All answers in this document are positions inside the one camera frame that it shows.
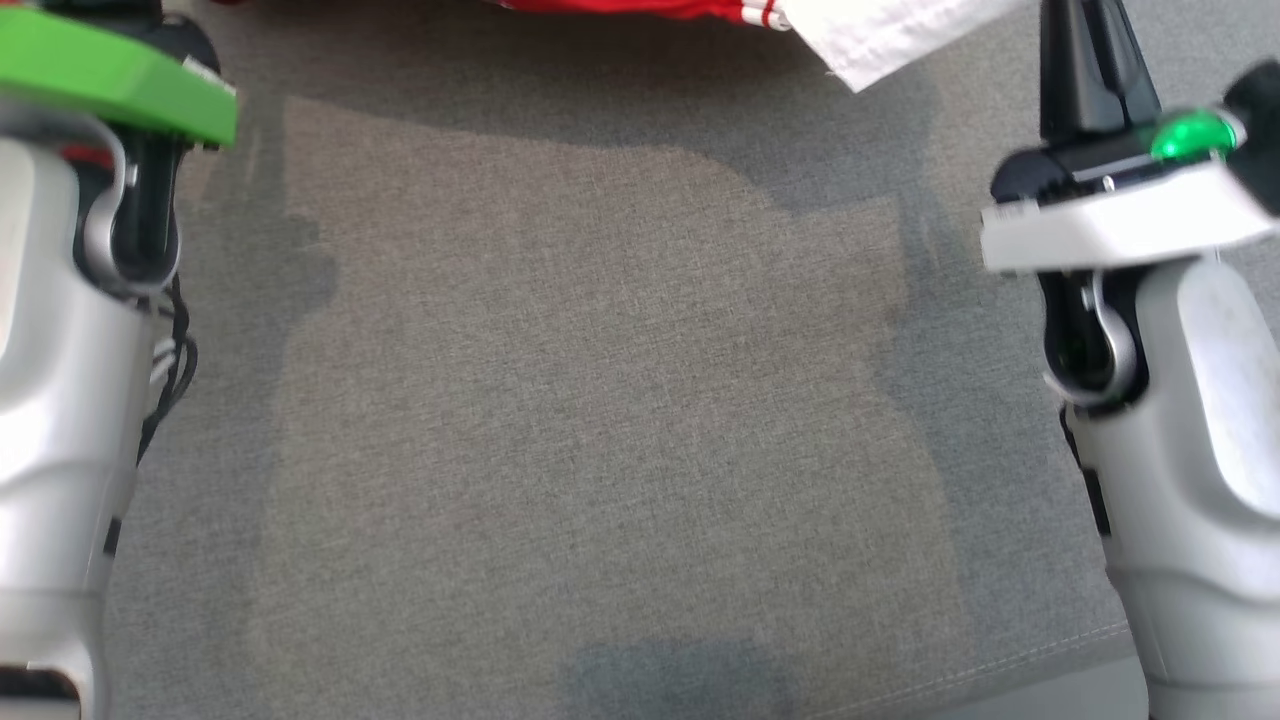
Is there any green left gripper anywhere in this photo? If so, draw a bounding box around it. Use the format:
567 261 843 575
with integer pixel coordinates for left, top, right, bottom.
0 0 238 148

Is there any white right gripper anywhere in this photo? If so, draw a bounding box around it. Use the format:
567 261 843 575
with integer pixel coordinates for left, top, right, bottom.
980 0 1280 276

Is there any red basketball jersey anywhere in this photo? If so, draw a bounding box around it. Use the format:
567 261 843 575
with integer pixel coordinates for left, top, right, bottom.
210 0 1036 94

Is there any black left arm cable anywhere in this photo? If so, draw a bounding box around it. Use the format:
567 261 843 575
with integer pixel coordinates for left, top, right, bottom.
138 275 199 463

